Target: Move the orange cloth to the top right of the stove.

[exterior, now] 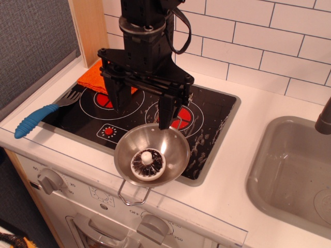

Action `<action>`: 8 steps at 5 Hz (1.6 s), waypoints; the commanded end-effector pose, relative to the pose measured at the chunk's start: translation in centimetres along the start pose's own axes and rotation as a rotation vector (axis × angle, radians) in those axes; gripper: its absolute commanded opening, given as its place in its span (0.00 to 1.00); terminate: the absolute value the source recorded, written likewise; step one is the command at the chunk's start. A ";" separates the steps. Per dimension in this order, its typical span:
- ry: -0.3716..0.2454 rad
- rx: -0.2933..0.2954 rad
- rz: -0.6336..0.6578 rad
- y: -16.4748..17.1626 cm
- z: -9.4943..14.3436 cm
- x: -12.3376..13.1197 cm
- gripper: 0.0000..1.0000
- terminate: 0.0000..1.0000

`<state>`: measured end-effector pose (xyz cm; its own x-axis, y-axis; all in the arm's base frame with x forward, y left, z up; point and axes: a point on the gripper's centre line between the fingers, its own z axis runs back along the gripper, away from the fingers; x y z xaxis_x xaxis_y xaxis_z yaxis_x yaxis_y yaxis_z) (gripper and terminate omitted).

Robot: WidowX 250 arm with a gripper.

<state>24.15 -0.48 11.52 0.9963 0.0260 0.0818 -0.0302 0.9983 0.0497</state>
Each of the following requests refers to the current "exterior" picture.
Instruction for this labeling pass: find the grey right oven knob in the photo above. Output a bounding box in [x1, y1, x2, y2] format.
[137, 214, 170, 245]

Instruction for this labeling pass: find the silver metal pot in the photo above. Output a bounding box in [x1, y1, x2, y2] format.
[114, 123, 190, 206]

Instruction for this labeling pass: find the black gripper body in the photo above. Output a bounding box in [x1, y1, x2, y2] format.
[98, 26, 194, 105]

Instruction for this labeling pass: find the grey toy sink basin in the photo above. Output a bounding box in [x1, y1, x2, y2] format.
[247, 116, 330, 239]

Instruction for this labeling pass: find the white toy mushroom slice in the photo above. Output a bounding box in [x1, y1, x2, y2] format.
[130, 148, 166, 181]

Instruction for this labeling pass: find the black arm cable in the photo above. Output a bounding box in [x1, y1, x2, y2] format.
[165, 7, 192, 55]

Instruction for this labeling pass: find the wooden side post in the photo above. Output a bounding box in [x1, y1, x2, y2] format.
[68, 0, 109, 68]

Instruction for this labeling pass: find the white toy oven front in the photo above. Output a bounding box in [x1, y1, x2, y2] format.
[14, 152, 233, 248]

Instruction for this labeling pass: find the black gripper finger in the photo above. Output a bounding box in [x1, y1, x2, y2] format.
[158, 95, 183, 130]
[104, 77, 132, 112]

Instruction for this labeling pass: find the blue handled metal fork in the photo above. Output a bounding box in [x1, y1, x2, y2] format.
[14, 90, 82, 139]

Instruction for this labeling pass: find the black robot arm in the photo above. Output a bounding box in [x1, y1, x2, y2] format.
[98, 1, 194, 130]

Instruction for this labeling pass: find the grey left oven knob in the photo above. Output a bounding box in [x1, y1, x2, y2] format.
[37, 168, 64, 195]

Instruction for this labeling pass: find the orange cloth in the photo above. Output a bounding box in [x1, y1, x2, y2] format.
[77, 59, 139, 96]

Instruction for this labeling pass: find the grey faucet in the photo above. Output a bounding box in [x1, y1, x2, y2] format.
[314, 98, 331, 135]

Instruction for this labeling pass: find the grey oven knob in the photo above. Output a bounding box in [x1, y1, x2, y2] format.
[37, 168, 64, 195]
[137, 214, 170, 245]

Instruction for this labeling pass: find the black toy stove top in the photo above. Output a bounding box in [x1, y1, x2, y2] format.
[39, 84, 241, 187]

